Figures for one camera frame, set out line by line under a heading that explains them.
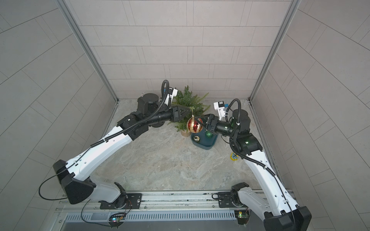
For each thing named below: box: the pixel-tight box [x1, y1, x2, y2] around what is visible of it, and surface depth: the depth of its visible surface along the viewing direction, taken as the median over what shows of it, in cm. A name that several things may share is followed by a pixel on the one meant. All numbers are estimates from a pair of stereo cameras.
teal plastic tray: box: [190, 126, 219, 150], surface depth 92 cm
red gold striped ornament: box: [186, 114, 204, 134], surface depth 62 cm
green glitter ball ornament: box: [205, 130, 214, 139], surface depth 93 cm
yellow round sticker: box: [230, 152, 239, 162], surface depth 86 cm
